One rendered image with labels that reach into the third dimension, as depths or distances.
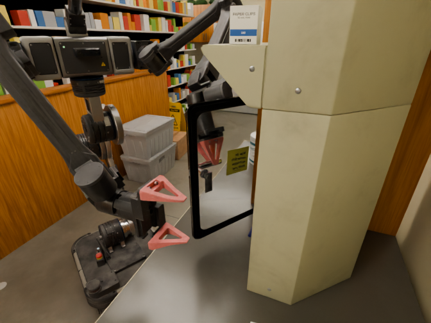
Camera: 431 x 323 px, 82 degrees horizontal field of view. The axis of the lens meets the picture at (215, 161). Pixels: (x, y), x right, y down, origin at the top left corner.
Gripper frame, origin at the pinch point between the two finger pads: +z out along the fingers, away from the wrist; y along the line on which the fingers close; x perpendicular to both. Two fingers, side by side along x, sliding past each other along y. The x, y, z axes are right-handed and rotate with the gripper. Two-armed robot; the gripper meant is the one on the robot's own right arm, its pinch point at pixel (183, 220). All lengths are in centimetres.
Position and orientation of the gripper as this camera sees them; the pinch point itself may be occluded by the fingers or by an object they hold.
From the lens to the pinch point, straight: 49.4
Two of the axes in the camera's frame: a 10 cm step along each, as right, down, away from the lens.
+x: 3.8, -4.0, 8.4
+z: 9.2, 1.6, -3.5
